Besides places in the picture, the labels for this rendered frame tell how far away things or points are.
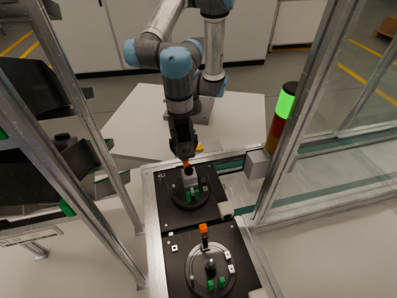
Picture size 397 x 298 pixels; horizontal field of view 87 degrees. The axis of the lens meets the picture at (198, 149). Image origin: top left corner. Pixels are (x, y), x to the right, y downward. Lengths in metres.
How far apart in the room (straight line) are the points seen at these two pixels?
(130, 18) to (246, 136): 2.77
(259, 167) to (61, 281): 0.70
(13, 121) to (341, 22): 0.38
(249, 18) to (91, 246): 3.51
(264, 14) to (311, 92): 3.48
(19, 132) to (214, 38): 0.84
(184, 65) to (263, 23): 3.40
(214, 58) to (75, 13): 2.84
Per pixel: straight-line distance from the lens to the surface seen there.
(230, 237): 0.70
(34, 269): 0.94
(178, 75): 0.51
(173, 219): 0.72
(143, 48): 0.65
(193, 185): 0.68
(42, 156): 0.29
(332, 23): 0.36
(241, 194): 0.84
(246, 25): 3.78
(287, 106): 0.43
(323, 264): 0.88
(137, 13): 3.52
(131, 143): 1.14
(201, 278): 0.64
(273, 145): 0.49
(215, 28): 0.97
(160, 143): 1.11
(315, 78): 0.38
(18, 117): 0.26
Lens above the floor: 1.61
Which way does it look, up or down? 45 degrees down
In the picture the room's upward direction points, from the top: 1 degrees counter-clockwise
